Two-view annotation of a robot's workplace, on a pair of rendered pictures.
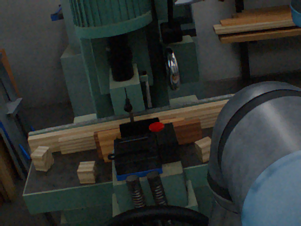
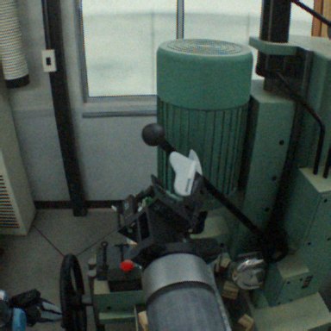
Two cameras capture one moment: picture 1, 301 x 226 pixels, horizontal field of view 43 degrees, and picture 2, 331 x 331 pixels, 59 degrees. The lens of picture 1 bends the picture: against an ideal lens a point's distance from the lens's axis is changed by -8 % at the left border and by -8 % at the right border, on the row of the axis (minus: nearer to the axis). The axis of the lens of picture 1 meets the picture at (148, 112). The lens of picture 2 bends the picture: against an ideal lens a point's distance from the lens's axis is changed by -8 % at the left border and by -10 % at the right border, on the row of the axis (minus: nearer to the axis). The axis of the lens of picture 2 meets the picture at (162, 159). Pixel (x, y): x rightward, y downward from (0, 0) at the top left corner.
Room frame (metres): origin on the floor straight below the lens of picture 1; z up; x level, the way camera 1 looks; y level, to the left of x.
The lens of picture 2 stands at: (0.74, -0.51, 1.61)
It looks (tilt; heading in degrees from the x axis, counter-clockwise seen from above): 31 degrees down; 82
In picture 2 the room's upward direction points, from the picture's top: straight up
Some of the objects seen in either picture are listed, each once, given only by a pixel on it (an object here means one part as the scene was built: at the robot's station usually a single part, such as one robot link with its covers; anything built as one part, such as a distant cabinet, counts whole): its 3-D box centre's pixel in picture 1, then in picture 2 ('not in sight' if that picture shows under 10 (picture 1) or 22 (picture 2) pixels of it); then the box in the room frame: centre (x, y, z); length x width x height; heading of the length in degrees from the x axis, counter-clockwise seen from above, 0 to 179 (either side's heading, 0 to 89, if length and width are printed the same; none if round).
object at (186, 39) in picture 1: (180, 60); (282, 277); (1.08, -0.11, 1.02); 0.09 x 0.07 x 0.12; 90
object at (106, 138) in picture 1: (136, 141); not in sight; (0.83, 0.04, 0.94); 0.17 x 0.02 x 0.07; 90
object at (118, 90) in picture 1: (127, 90); (200, 240); (0.92, 0.04, 1.03); 0.14 x 0.07 x 0.09; 0
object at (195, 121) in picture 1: (149, 139); not in sight; (0.84, 0.01, 0.93); 0.25 x 0.02 x 0.05; 90
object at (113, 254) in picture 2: (146, 149); (117, 265); (0.70, 0.02, 0.99); 0.13 x 0.11 x 0.06; 90
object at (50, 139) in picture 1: (140, 126); not in sight; (0.92, 0.03, 0.93); 0.60 x 0.02 x 0.05; 90
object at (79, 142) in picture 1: (172, 126); not in sight; (0.90, -0.05, 0.92); 0.58 x 0.02 x 0.04; 90
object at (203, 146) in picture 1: (205, 149); (147, 320); (0.76, -0.11, 0.92); 0.04 x 0.03 x 0.04; 109
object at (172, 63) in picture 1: (171, 68); (256, 271); (1.03, -0.08, 1.02); 0.12 x 0.03 x 0.12; 0
